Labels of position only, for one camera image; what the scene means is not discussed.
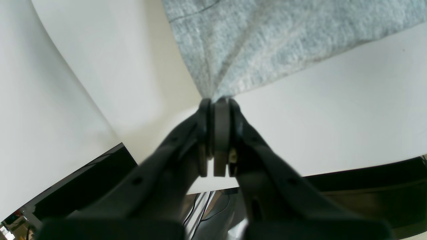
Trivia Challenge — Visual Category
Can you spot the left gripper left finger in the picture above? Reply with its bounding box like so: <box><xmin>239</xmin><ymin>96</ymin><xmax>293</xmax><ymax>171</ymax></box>
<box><xmin>37</xmin><ymin>99</ymin><xmax>211</xmax><ymax>240</ymax></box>

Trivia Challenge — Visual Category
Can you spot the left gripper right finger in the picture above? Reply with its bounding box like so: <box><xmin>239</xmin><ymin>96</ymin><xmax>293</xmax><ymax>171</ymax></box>
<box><xmin>229</xmin><ymin>100</ymin><xmax>392</xmax><ymax>240</ymax></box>

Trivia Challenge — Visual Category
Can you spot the grey Hugging Face t-shirt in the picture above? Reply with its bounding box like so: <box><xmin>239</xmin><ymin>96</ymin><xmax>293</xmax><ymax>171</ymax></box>
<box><xmin>162</xmin><ymin>0</ymin><xmax>427</xmax><ymax>101</ymax></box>

